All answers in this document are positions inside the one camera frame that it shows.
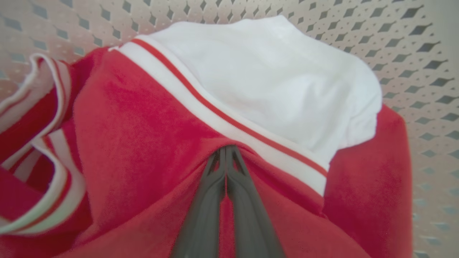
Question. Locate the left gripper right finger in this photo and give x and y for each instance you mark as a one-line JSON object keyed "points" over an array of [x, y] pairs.
{"points": [[251, 222]]}

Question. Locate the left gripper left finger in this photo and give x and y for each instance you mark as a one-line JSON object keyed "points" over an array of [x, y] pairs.
{"points": [[204, 215]]}

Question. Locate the red and white jersey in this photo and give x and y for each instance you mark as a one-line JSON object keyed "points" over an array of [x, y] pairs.
{"points": [[143, 125]]}

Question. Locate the cream perforated laundry basket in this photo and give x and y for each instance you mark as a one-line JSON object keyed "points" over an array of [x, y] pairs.
{"points": [[412, 36]]}

